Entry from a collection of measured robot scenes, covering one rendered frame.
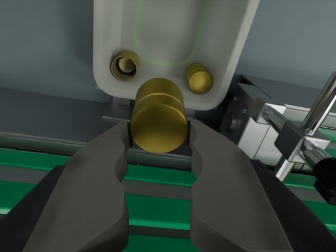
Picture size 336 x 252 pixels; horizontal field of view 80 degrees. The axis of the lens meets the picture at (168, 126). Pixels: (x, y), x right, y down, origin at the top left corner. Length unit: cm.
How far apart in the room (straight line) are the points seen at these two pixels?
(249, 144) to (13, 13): 38
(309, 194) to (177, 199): 17
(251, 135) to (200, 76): 10
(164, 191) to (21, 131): 19
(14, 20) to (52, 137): 19
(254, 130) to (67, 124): 25
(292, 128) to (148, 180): 16
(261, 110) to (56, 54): 31
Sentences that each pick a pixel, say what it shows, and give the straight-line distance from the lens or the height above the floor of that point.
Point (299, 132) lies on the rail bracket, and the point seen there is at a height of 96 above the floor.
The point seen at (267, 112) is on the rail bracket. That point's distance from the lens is 23.
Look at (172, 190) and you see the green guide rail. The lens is 26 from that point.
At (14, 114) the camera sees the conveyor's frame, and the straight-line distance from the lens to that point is 35.
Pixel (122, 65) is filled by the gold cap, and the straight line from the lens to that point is 32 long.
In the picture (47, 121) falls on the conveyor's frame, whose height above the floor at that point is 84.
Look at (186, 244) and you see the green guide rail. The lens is 31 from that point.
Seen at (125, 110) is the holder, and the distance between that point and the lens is 35.
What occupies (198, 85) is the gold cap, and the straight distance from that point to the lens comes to 30.
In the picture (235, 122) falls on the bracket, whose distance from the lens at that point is 28.
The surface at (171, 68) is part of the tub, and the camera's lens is 33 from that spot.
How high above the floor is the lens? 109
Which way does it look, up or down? 60 degrees down
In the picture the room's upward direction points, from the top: 176 degrees clockwise
